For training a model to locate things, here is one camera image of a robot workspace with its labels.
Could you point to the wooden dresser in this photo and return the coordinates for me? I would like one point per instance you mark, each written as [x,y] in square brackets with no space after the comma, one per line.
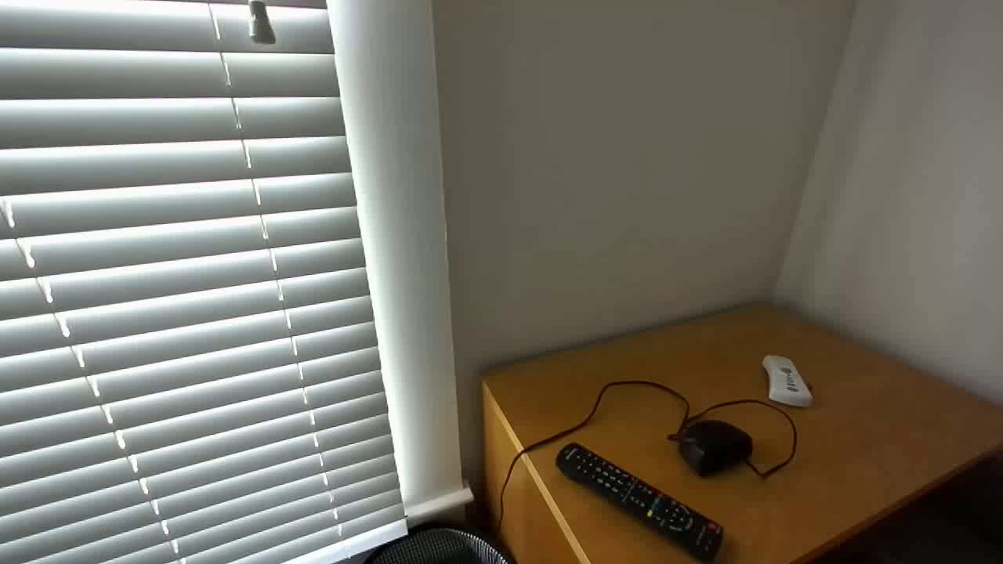
[887,450]

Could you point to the white window frame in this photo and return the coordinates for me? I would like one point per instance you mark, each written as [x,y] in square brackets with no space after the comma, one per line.
[403,261]

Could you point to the black round device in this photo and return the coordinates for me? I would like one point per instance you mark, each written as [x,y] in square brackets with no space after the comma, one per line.
[716,445]

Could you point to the black trash bin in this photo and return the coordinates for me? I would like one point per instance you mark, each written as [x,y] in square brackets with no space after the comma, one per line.
[441,549]

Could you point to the small white remote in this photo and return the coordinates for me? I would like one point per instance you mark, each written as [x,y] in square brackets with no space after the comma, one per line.
[783,380]

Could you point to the black tv remote control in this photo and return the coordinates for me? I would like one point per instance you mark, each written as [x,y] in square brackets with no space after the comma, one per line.
[636,500]

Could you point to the white horizontal window blinds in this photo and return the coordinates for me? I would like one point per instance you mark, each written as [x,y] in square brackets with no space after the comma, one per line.
[158,261]

